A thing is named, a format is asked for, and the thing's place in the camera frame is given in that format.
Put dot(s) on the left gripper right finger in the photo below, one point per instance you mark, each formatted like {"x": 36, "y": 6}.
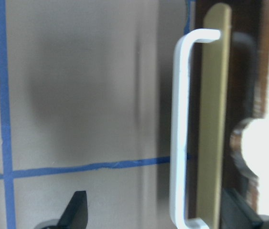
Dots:
{"x": 237, "y": 214}

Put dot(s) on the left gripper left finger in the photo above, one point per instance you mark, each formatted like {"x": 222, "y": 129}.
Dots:
{"x": 75, "y": 215}

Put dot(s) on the light wood drawer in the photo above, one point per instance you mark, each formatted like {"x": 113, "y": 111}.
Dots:
{"x": 219, "y": 87}

